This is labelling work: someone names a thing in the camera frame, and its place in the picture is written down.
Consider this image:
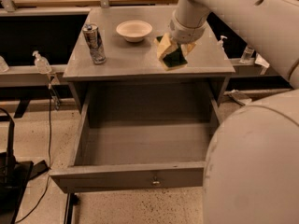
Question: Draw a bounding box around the white packet on ledge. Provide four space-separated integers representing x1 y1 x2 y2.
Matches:
255 53 270 68

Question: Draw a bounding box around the black cable on floor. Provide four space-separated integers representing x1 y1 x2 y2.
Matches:
14 83 54 224

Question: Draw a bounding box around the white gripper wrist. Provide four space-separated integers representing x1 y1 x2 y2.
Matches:
154 13 207 60

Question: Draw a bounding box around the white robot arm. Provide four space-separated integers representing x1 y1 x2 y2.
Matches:
169 0 299 224

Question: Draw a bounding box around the small pump bottle right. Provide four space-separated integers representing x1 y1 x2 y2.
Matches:
218 35 228 50

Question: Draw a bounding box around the white bowl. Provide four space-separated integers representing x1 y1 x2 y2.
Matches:
116 21 152 43

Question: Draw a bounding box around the green and yellow sponge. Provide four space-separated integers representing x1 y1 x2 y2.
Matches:
157 45 188 70

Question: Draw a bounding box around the black stand base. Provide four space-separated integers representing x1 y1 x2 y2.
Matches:
0 108 50 224

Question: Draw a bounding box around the silver drink can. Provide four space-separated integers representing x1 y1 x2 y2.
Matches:
82 23 106 64

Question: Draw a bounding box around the open grey top drawer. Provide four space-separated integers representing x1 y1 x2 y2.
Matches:
50 82 218 193

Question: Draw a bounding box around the grey cabinet counter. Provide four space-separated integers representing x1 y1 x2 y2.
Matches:
64 6 235 108

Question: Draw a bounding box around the clear water bottle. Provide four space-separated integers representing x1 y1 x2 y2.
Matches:
240 46 254 63

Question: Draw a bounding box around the clear pump bottle left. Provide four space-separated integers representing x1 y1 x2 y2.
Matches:
33 50 52 74

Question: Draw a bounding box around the metal drawer knob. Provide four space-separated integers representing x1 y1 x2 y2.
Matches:
151 176 161 187

